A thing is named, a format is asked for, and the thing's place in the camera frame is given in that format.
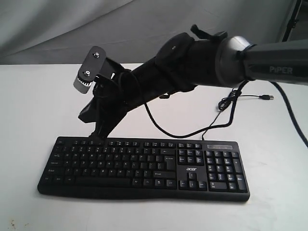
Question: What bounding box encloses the grey backdrop cloth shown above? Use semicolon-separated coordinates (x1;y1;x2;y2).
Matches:
0;0;296;64

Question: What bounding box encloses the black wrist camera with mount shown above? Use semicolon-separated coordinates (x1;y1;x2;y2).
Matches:
73;46;116;94

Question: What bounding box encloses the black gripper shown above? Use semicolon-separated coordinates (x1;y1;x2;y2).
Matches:
78;69;144;142

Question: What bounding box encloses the black acer keyboard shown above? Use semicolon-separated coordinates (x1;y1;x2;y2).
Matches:
38;137;250;202

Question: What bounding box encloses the black usb cable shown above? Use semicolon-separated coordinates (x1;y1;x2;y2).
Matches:
201;87;275;141

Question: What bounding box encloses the black tripod stand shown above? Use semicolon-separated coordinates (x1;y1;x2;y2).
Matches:
278;0;303;42

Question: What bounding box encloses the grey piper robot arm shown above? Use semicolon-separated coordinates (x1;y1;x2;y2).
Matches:
74;25;308;140

